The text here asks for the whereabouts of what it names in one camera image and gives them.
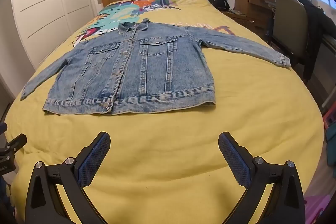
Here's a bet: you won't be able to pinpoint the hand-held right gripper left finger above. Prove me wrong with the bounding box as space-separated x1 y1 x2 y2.
25 131 111 224

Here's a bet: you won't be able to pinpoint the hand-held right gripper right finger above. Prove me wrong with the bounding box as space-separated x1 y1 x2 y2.
218 132 306 224

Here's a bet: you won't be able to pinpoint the blue denim jacket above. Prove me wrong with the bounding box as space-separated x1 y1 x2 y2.
20 18 292 116

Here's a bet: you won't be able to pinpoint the yellow printed bedspread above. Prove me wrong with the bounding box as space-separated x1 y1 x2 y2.
3 0 324 224

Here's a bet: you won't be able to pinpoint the pink floor mat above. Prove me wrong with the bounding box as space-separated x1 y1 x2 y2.
304 192 334 224

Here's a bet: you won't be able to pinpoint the teal cloth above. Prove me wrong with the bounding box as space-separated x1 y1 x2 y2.
325 122 336 143

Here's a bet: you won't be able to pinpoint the pink plastic stool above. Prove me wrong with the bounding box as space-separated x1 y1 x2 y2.
322 108 336 130

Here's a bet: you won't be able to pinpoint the olive green chair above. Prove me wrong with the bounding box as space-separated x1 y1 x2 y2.
267 0 320 83

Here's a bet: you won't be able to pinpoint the white wardrobe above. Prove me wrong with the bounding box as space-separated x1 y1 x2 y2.
10 0 101 70

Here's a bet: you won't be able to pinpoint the brown cardboard boxes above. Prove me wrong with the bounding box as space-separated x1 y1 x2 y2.
225 0 277 39

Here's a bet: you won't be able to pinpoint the black coat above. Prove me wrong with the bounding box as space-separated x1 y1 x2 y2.
301 0 336 81

